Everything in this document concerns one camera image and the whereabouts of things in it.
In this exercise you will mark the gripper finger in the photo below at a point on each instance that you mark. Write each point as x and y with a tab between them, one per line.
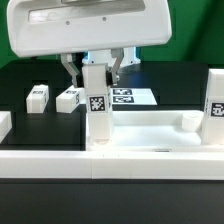
111	76
77	77

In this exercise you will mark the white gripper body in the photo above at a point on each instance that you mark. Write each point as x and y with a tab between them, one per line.
48	27

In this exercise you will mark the white desk tabletop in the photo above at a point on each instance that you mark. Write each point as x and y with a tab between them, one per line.
155	131

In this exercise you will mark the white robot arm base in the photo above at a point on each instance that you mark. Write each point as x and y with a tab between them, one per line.
104	56

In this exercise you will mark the fiducial marker sheet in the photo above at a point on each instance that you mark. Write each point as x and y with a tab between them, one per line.
133	96

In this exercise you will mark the white left fence block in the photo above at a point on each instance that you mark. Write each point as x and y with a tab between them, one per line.
5	124

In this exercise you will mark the white front fence bar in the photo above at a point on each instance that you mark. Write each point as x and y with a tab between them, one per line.
115	165

